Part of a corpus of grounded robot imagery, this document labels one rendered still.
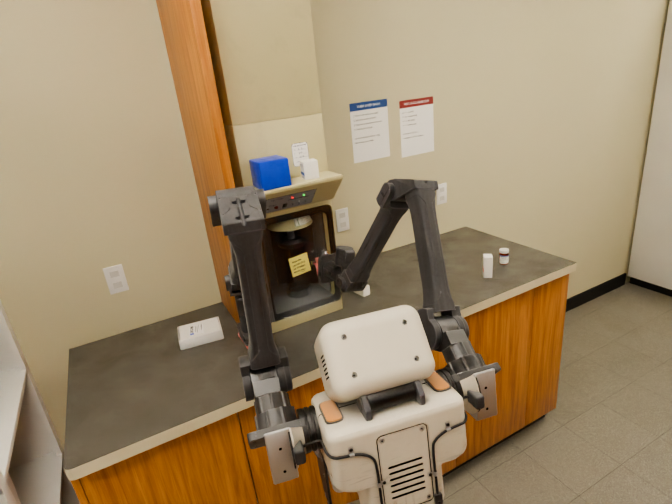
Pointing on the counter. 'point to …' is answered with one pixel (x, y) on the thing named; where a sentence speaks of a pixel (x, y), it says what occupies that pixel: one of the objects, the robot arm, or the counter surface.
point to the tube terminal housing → (267, 145)
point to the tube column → (262, 59)
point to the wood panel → (200, 120)
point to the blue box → (270, 172)
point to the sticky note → (299, 264)
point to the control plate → (290, 200)
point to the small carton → (309, 169)
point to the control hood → (327, 183)
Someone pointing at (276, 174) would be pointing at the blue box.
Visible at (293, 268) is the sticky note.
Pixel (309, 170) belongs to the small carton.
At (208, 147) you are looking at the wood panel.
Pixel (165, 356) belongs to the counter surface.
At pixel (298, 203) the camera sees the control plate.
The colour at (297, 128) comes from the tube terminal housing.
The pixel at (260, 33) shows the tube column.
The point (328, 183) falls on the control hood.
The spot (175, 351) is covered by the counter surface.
